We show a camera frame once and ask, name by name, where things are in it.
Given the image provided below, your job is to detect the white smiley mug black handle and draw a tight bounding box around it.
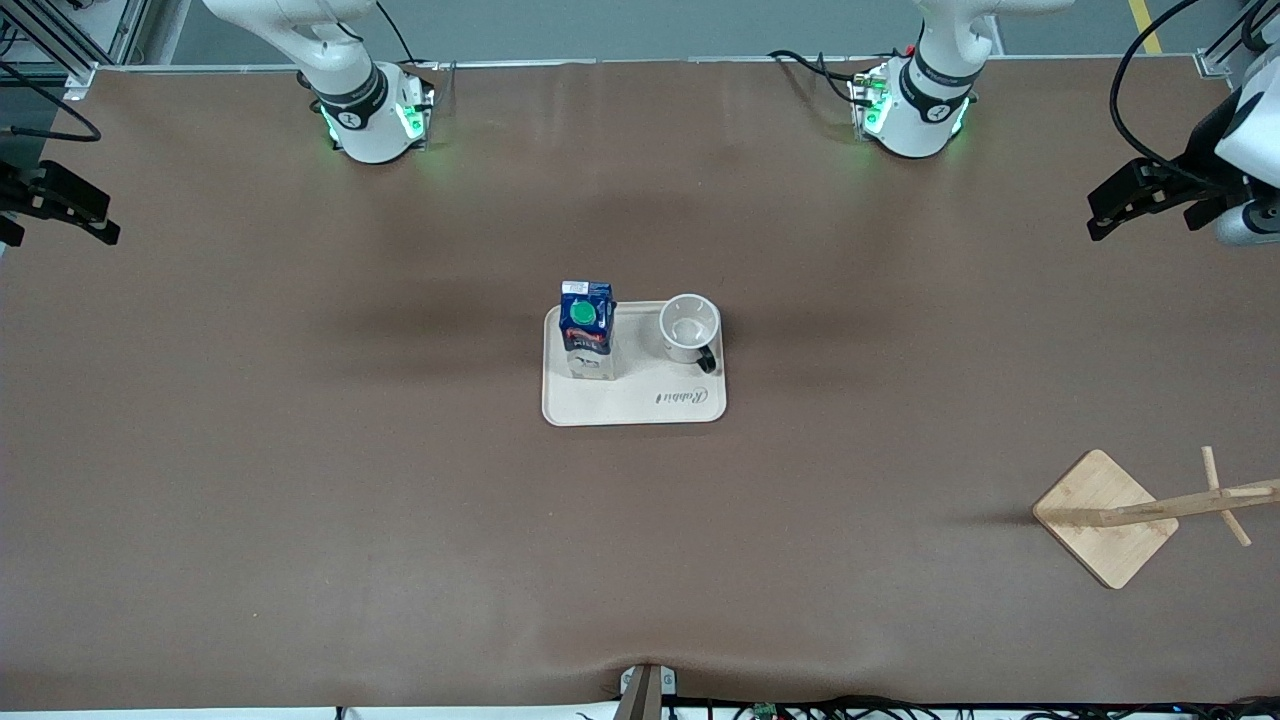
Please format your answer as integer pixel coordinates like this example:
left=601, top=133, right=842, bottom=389
left=658, top=292, right=722, bottom=376

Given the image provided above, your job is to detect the blue white milk carton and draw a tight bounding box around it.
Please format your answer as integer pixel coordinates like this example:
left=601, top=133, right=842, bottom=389
left=558, top=280, right=617, bottom=382

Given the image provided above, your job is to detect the cream rabbit print tray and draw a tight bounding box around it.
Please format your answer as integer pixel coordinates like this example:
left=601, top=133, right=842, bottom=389
left=542, top=299, right=728, bottom=428

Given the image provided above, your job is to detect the wooden mug stand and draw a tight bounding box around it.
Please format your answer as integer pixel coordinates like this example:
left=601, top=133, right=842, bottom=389
left=1032, top=446, right=1280, bottom=591

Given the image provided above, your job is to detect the brown table mat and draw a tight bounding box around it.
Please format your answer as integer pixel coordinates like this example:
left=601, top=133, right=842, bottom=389
left=0, top=55, right=1280, bottom=713

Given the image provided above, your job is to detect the aluminium frame profile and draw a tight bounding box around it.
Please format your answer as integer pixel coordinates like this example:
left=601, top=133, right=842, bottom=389
left=0, top=0, right=153, bottom=93
left=1195, top=0, right=1271, bottom=79

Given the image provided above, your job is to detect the black left arm base cable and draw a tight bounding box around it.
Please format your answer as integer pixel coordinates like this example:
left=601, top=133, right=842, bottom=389
left=767, top=49, right=863, bottom=107

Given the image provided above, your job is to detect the black arm base cable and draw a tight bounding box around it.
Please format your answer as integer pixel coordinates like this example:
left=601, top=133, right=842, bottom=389
left=767, top=49, right=863, bottom=107
left=374, top=0, right=441, bottom=76

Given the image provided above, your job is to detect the black right arm base cable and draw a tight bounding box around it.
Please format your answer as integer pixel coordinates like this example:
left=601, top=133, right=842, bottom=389
left=374, top=0, right=441, bottom=76

